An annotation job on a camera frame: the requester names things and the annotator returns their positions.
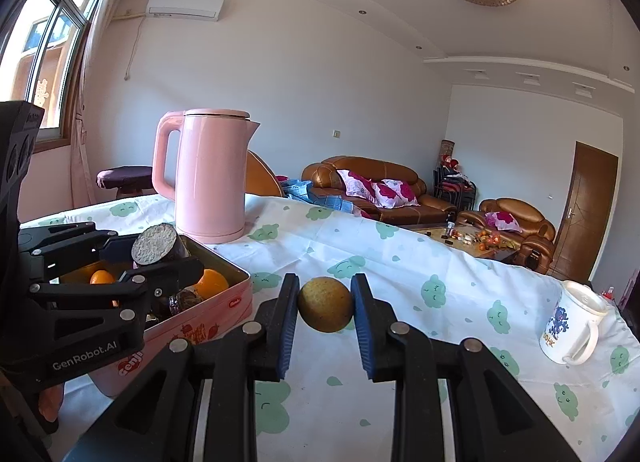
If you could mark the long brown leather sofa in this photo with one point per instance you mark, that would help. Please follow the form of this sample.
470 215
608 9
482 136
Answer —
415 214

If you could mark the white air conditioner pipe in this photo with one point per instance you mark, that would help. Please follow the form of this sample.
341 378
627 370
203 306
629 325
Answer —
131 46

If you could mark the stacked black chairs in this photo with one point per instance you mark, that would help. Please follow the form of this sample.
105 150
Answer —
452 187

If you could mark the brown cylindrical ornament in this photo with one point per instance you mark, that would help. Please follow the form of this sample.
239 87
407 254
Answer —
447 150

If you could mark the sugarcane piece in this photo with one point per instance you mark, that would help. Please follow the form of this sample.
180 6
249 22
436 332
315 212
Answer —
155 244

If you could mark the pink tin box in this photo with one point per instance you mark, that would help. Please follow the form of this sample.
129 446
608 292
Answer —
215 322

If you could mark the wooden chair back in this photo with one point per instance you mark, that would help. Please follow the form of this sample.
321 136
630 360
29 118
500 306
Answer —
262 176

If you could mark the brown leather armchair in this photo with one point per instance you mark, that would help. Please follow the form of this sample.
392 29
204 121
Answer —
515 206

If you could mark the person's left hand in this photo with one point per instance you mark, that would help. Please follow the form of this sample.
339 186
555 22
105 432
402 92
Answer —
51 402

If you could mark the white air conditioner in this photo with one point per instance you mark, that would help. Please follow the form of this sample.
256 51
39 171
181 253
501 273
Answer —
185 4

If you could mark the large orange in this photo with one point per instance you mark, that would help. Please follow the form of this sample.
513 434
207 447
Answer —
212 284

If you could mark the pink floral pillow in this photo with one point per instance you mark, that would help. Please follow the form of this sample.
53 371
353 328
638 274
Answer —
502 221
395 194
357 184

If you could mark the blue denim clothes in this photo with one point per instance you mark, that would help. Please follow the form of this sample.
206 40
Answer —
325 202

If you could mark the white printed mug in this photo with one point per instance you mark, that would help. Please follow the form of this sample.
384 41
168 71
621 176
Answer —
565 327

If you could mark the yellow round fruit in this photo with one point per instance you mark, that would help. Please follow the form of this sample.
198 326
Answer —
325 304

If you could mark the brown wooden door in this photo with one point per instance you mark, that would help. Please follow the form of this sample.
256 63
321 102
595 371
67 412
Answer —
585 207

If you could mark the pink electric kettle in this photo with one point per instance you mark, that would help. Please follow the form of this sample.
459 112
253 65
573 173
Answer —
210 181

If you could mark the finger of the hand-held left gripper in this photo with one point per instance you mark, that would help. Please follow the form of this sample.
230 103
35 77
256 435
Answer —
170 277
65 247

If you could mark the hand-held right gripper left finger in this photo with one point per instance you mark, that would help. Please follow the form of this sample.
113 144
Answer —
287 337

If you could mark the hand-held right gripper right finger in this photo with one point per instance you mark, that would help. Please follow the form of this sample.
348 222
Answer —
362 337

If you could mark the dark water chestnut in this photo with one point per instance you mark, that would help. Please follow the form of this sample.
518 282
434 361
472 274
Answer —
186 301

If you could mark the small orange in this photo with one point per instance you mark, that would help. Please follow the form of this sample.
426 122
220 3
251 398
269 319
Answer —
102 277

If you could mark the wooden coffee table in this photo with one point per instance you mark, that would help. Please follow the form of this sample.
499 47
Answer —
432 232

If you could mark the pink curtain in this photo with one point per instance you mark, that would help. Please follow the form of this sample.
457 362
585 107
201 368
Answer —
82 141

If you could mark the window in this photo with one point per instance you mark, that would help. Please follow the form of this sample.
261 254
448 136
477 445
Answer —
50 41

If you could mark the purple cushioned stool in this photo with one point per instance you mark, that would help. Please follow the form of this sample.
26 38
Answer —
125 175

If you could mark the white green-printed tablecloth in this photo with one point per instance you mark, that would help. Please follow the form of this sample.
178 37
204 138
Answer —
400 262

